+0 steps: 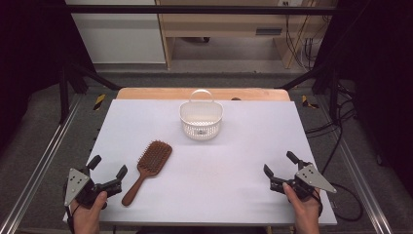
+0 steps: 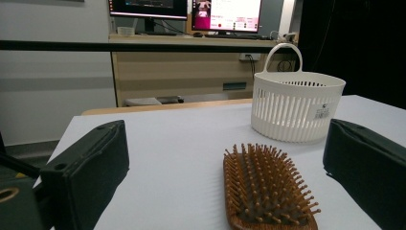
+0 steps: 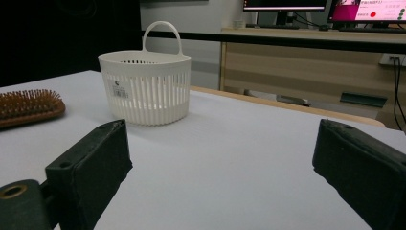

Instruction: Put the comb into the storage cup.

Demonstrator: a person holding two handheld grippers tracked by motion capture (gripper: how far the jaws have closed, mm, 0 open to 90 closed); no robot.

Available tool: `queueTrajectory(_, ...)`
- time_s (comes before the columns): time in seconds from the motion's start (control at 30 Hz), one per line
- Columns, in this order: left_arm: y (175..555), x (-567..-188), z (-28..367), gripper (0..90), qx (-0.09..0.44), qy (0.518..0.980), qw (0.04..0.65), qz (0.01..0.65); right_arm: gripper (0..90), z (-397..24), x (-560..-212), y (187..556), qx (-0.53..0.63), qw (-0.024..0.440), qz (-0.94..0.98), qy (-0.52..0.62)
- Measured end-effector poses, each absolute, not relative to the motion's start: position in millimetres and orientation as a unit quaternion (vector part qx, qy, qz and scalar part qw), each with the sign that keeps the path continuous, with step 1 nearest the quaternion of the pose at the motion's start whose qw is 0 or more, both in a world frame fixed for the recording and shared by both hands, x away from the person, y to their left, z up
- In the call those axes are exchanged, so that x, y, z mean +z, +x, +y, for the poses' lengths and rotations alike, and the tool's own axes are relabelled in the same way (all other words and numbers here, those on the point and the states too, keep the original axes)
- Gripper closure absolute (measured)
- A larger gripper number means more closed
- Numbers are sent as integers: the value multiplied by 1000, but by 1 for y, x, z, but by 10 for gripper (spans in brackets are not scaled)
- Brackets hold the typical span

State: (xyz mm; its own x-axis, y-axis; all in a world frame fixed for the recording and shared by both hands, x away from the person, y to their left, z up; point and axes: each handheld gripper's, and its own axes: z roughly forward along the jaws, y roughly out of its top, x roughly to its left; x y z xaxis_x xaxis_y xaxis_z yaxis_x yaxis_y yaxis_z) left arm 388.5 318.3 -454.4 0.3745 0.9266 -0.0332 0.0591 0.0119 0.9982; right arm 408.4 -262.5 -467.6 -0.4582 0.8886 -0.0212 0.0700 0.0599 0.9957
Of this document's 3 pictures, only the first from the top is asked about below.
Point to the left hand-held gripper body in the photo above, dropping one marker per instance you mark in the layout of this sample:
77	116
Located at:
85	190

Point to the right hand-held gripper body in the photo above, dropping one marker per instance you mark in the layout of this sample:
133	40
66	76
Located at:
308	182

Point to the brown wooden hairbrush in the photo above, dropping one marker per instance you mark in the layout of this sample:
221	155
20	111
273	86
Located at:
152	159

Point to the white plastic basket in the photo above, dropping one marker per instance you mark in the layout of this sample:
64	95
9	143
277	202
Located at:
201	122

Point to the person's left hand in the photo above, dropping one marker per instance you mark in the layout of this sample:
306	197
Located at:
86	217

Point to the person's right hand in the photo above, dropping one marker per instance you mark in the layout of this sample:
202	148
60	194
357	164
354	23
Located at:
305	211

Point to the yellow black tape marker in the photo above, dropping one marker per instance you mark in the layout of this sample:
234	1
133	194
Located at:
307	102
99	101

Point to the black metal stand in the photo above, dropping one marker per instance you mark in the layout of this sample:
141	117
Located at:
333	94
64	97

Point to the light wooden table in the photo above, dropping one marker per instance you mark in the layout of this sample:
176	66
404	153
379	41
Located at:
156	93

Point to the dark curtain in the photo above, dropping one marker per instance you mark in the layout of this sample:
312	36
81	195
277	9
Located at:
29	48
380	65

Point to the white cabinet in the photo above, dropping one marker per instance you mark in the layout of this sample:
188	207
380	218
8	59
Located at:
120	35

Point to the light wooden desk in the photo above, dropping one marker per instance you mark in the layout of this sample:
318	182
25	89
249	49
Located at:
224	24

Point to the aluminium rail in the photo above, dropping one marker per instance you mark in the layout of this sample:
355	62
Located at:
363	182
45	156

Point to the black horizontal frame bar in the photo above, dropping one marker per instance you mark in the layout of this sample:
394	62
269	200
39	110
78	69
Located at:
195	9

